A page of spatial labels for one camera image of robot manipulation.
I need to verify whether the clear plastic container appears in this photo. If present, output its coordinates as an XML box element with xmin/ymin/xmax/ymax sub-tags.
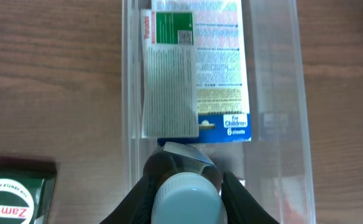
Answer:
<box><xmin>122</xmin><ymin>0</ymin><xmax>316</xmax><ymax>224</ymax></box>

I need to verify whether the red Panadol box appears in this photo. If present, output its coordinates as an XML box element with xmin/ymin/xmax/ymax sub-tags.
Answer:
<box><xmin>240</xmin><ymin>176</ymin><xmax>311</xmax><ymax>223</ymax></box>

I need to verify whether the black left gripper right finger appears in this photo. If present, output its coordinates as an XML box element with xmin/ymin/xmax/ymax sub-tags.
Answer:
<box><xmin>221</xmin><ymin>172</ymin><xmax>279</xmax><ymax>224</ymax></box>

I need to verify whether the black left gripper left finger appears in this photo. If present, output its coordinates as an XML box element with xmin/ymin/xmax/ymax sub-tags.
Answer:
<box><xmin>100</xmin><ymin>175</ymin><xmax>157</xmax><ymax>224</ymax></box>

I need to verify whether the blue white medicine box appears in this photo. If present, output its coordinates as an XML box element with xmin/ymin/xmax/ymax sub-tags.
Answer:
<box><xmin>152</xmin><ymin>0</ymin><xmax>252</xmax><ymax>144</ymax></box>

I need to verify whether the green Zam-Buk box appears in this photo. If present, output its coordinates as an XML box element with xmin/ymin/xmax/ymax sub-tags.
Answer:
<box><xmin>0</xmin><ymin>156</ymin><xmax>57</xmax><ymax>224</ymax></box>

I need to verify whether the dark syrup bottle white cap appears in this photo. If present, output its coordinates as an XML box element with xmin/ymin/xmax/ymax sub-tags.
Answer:
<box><xmin>142</xmin><ymin>141</ymin><xmax>229</xmax><ymax>224</ymax></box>

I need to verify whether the small green white box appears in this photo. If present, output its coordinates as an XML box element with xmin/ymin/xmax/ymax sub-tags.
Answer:
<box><xmin>140</xmin><ymin>9</ymin><xmax>199</xmax><ymax>138</ymax></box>

